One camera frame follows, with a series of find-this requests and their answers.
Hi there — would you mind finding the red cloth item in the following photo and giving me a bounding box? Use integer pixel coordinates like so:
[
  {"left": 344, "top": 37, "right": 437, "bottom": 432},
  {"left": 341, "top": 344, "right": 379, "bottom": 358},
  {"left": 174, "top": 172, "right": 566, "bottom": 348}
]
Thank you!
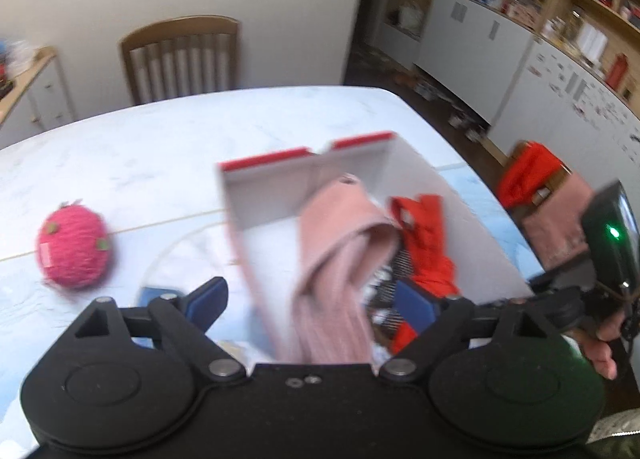
[{"left": 390, "top": 194, "right": 459, "bottom": 355}]

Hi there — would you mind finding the black dotted sock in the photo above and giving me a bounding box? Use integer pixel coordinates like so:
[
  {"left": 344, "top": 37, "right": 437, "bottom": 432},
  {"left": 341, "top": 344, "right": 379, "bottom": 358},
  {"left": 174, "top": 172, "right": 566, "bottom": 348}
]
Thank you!
[{"left": 364, "top": 247, "right": 413, "bottom": 340}]

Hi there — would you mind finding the pink fleece cloth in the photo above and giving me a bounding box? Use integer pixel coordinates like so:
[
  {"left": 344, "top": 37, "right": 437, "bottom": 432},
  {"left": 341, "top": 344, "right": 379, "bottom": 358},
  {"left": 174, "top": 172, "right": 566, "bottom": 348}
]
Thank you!
[{"left": 288, "top": 174, "right": 399, "bottom": 365}]

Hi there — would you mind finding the red white shoe box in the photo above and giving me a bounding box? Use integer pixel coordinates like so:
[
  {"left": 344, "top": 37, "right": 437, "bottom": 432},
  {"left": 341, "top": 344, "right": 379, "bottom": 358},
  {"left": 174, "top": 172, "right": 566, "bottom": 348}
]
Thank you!
[{"left": 220, "top": 133, "right": 529, "bottom": 365}]

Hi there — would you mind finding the blue tissue packet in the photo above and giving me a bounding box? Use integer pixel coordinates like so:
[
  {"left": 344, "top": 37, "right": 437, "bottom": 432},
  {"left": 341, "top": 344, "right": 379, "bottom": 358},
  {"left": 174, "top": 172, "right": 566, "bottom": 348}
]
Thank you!
[{"left": 137, "top": 286, "right": 184, "bottom": 307}]

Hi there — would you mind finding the person right hand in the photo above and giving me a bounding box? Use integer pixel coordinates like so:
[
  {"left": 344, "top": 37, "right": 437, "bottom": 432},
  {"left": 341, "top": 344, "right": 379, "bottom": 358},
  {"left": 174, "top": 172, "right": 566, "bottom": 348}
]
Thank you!
[{"left": 565, "top": 311, "right": 626, "bottom": 380}]

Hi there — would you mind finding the pink towel on chair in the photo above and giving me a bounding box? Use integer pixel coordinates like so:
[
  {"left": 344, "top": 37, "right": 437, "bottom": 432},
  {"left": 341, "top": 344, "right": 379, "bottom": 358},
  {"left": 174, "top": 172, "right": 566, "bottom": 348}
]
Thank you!
[{"left": 522, "top": 173, "right": 594, "bottom": 271}]

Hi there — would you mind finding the pink plush ball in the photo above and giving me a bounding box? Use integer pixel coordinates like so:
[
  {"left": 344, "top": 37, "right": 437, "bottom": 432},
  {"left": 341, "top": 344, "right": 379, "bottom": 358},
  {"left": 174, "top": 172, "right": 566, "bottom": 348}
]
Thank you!
[{"left": 36, "top": 203, "right": 112, "bottom": 289}]

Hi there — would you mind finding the red garment on chair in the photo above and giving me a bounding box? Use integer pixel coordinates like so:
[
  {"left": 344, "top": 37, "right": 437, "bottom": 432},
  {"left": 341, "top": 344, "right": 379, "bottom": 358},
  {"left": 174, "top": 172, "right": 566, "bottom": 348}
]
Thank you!
[{"left": 497, "top": 140, "right": 564, "bottom": 210}]

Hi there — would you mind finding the white sideboard cabinet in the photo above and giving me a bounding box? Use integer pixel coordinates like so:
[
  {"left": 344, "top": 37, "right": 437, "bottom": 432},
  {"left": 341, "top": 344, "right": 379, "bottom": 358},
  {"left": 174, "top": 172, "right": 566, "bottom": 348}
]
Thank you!
[{"left": 1, "top": 46, "right": 77, "bottom": 148}]

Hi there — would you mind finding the wooden chair far side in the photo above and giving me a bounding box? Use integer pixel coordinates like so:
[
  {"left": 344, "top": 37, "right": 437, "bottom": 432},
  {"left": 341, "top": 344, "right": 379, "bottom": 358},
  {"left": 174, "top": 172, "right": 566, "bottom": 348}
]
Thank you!
[{"left": 119, "top": 15, "right": 241, "bottom": 106}]

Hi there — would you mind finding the white plastic bag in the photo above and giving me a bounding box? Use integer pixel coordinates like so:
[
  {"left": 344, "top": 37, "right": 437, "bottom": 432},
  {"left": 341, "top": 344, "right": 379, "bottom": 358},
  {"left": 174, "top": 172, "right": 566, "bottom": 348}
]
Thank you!
[{"left": 398, "top": 2, "right": 424, "bottom": 35}]

